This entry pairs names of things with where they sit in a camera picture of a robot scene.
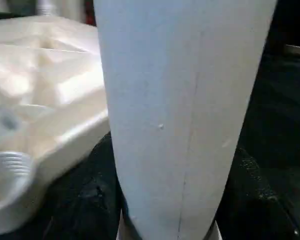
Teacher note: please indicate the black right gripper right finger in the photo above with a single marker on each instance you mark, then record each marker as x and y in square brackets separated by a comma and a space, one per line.
[250, 212]

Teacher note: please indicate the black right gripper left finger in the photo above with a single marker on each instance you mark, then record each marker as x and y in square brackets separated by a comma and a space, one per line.
[90, 200]

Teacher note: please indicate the white plastic table top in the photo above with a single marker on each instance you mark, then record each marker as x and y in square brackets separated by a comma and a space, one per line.
[40, 87]

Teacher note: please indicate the black table mat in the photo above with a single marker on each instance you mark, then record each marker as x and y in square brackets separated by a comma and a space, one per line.
[277, 125]

